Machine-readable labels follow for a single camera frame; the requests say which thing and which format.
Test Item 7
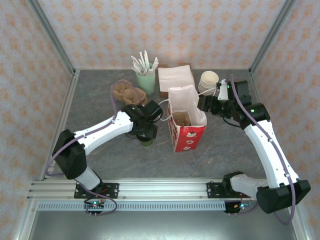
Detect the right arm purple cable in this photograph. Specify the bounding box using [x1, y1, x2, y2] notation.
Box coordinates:
[229, 73, 297, 225]

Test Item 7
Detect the stack of brown cup carriers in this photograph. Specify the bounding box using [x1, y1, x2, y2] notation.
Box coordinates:
[111, 79, 149, 106]

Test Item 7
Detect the aluminium frame post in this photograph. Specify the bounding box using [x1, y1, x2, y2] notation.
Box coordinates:
[249, 0, 297, 76]
[26, 0, 77, 76]

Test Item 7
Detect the brown pulp cup carrier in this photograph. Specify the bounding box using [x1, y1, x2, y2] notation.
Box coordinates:
[172, 111, 192, 127]

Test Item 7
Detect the mint green straw holder cup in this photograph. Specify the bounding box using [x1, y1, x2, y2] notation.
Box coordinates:
[135, 63, 156, 95]

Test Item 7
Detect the aluminium lower frame bar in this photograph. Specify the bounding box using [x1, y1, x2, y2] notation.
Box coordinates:
[13, 201, 38, 240]
[286, 199, 313, 240]

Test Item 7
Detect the small circuit board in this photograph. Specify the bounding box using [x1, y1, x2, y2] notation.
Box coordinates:
[83, 198, 106, 210]
[233, 201, 255, 211]

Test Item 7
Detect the grey slotted cable duct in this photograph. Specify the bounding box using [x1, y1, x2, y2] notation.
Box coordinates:
[37, 200, 253, 213]

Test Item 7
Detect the stack of paper cups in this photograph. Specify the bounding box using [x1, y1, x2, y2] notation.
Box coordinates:
[197, 70, 220, 97]

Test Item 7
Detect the grey metal sheet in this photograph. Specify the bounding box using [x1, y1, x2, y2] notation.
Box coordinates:
[27, 211, 300, 240]

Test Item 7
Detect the red white paper gift bag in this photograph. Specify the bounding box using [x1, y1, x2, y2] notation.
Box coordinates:
[158, 84, 219, 153]

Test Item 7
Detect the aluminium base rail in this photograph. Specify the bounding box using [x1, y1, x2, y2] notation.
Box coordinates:
[26, 178, 300, 201]

